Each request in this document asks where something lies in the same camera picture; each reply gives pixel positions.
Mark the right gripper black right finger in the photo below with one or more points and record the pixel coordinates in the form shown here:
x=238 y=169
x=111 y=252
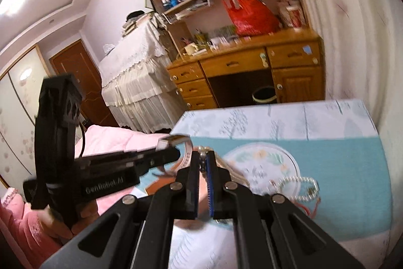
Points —
x=270 y=231

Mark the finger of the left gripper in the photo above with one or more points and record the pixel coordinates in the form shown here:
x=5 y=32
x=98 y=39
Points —
x=147 y=158

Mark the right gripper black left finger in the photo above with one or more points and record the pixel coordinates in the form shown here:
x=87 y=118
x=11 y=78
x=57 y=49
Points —
x=134 y=232

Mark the silver watch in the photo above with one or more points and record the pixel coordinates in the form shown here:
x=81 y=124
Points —
x=176 y=141

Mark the pink sleeve forearm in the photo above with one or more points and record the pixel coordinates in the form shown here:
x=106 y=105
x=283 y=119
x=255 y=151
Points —
x=24 y=243

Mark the left hand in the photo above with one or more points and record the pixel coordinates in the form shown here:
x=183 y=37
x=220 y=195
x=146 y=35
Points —
x=55 y=227

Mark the pink blanket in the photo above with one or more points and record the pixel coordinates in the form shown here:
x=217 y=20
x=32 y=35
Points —
x=100 y=140

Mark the white lace covered furniture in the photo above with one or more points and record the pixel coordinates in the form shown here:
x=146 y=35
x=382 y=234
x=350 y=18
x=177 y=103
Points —
x=136 y=86

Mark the teal white printed tablecloth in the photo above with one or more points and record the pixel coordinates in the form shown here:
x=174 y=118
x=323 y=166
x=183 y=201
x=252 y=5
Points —
x=334 y=142

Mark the waste bin under desk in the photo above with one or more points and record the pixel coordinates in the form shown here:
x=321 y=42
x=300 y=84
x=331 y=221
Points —
x=264 y=95

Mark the brown wooden door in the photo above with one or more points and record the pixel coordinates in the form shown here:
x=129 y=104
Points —
x=76 y=60

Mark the wooden desk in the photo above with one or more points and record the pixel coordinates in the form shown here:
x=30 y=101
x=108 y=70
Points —
x=289 y=62

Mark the red bag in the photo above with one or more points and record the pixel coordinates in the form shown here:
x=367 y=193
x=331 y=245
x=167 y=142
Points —
x=251 y=17

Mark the red white cup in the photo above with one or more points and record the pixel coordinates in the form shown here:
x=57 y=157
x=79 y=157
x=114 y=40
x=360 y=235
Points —
x=295 y=16

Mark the cream curtain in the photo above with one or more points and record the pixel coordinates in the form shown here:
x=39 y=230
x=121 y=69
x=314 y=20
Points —
x=363 y=59

